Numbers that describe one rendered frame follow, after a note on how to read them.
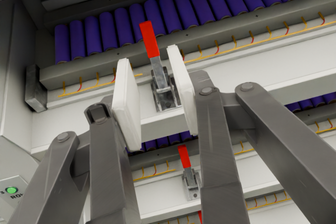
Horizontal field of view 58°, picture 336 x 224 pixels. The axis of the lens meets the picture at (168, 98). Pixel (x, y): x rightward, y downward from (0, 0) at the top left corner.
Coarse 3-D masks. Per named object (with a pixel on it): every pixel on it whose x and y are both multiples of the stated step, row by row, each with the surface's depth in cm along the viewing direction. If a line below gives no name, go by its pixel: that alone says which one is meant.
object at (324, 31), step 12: (300, 36) 34; (312, 36) 34; (252, 48) 34; (264, 48) 34; (204, 60) 35; (216, 60) 34; (228, 60) 35; (168, 72) 35; (72, 96) 35; (84, 96) 35; (96, 96) 35; (48, 108) 35
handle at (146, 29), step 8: (144, 24) 29; (144, 32) 29; (152, 32) 29; (144, 40) 30; (152, 40) 30; (152, 48) 30; (152, 56) 30; (152, 64) 31; (160, 64) 31; (160, 72) 31; (160, 80) 32; (160, 88) 32
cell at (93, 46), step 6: (90, 18) 39; (96, 18) 40; (84, 24) 40; (90, 24) 39; (96, 24) 39; (90, 30) 38; (96, 30) 38; (90, 36) 38; (96, 36) 38; (90, 42) 37; (96, 42) 37; (90, 48) 37; (96, 48) 37
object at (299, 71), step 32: (64, 0) 40; (32, 32) 42; (288, 32) 36; (32, 64) 39; (224, 64) 35; (256, 64) 34; (288, 64) 33; (320, 64) 33; (32, 96) 33; (64, 96) 36; (288, 96) 34; (32, 128) 34; (64, 128) 34; (160, 128) 34
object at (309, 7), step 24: (312, 0) 34; (216, 24) 35; (240, 24) 34; (264, 24) 35; (288, 24) 36; (120, 48) 35; (144, 48) 35; (192, 48) 36; (48, 72) 35; (72, 72) 35; (96, 72) 36
